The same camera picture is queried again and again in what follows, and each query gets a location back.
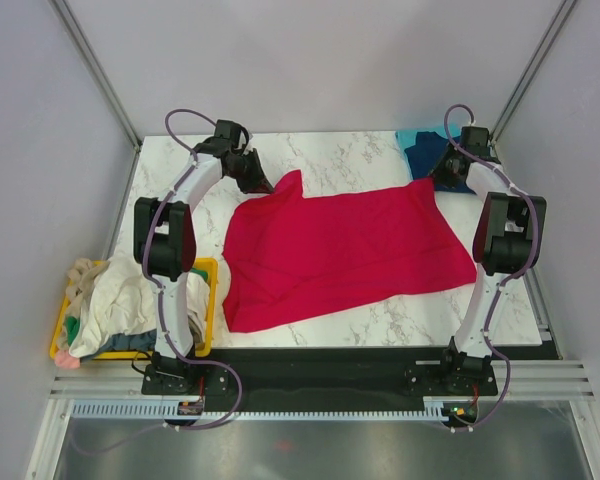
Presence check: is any magenta red t shirt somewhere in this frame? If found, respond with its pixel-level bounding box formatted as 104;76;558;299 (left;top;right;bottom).
223;170;477;333

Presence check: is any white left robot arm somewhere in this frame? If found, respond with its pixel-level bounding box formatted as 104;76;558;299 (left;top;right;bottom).
133;120;273;396

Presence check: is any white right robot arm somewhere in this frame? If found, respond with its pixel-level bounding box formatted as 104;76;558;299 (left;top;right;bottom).
430;126;547;395

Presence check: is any navy blue folded t shirt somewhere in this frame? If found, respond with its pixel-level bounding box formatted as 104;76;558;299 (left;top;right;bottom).
403;130;481;196

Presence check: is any light blue folded t shirt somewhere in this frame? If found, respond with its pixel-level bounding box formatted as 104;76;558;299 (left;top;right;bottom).
394;127;451;171

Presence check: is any cream white t shirt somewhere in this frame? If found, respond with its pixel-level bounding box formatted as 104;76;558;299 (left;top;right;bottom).
65;256;212;358

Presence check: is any grey blue t shirt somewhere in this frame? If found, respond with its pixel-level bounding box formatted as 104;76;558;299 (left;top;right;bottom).
98;330;156;354

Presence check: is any yellow plastic bin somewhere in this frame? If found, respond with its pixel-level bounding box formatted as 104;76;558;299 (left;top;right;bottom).
48;256;220;362

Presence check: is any green garment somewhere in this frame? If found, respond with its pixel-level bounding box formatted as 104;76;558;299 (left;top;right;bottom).
64;316;80;346

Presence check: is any pink garment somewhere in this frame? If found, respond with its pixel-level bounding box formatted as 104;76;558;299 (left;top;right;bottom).
54;350;81;370

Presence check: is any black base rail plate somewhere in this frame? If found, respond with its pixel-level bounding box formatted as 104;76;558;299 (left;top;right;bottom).
139;342;498;415

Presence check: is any right aluminium frame post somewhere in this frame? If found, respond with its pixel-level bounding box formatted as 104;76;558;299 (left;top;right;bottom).
491;0;579;144

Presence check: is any aluminium frame post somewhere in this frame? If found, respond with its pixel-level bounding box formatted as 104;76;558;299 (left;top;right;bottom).
491;0;579;144
48;0;142;153

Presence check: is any left aluminium frame post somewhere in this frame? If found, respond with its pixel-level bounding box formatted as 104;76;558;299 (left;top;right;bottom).
48;0;142;153

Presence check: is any white slotted cable duct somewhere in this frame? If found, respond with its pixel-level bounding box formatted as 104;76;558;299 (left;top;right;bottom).
72;394;501;422

